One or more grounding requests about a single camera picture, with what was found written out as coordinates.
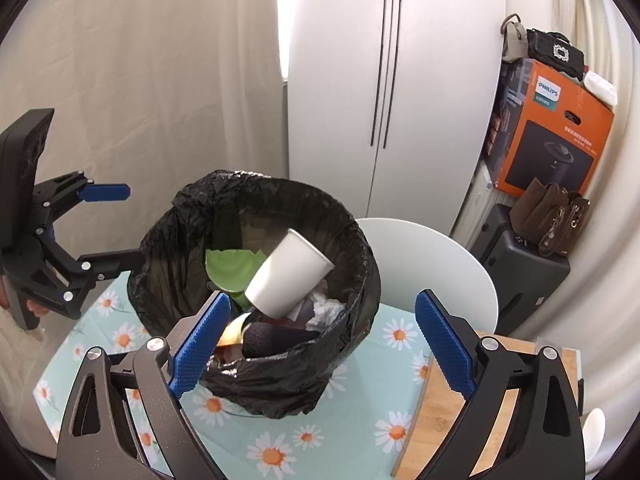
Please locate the daisy print tablecloth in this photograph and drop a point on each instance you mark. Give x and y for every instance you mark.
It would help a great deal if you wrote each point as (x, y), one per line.
(350, 410)

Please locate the person's left hand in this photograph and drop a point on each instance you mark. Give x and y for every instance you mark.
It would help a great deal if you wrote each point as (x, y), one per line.
(37, 308)

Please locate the brown suede bag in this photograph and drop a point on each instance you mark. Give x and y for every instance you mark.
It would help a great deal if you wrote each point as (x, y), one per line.
(540, 205)

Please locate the grey small bag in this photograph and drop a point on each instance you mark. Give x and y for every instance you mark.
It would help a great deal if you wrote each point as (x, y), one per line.
(515, 45)

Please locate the black suitcase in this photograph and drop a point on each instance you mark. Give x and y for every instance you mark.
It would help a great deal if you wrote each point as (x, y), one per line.
(520, 280)

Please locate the dark wrapper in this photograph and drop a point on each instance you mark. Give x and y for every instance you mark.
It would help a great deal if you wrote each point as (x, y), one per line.
(275, 340)

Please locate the black bag with white emblem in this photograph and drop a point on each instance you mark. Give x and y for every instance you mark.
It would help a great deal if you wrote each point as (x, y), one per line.
(545, 42)

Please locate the orange appliance box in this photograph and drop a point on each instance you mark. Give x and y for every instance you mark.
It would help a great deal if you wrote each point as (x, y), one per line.
(550, 160)

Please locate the black-lined trash bin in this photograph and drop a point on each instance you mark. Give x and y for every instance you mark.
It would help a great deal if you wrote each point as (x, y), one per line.
(280, 385)

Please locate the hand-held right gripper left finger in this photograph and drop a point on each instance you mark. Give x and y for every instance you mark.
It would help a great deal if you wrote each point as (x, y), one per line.
(200, 345)

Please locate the cream curtain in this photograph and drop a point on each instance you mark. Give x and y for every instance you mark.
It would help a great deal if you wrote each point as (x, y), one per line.
(150, 85)

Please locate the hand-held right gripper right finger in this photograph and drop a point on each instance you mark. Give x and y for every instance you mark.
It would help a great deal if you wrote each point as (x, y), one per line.
(445, 345)

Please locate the white round object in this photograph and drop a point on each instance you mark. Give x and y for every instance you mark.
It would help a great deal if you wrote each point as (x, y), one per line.
(595, 435)

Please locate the pale yellow peel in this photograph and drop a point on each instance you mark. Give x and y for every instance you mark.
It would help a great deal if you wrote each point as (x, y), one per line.
(231, 332)

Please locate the white wardrobe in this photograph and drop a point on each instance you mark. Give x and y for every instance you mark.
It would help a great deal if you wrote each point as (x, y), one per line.
(440, 110)

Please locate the white small box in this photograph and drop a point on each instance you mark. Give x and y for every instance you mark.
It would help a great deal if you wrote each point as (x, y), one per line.
(600, 87)

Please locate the white pleated curtain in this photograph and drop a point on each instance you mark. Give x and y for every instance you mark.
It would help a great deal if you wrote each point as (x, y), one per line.
(615, 35)

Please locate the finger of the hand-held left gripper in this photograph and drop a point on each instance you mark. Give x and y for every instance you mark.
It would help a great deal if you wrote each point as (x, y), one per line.
(107, 192)
(115, 262)

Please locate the white paper cup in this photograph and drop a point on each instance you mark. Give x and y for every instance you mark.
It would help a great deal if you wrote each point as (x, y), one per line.
(285, 280)

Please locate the white tissue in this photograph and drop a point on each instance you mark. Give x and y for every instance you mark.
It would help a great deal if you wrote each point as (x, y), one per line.
(327, 310)

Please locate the white chair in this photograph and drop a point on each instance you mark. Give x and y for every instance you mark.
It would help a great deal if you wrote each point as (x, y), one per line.
(440, 270)

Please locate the wooden cutting board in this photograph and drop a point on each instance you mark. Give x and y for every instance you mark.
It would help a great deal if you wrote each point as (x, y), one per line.
(435, 422)

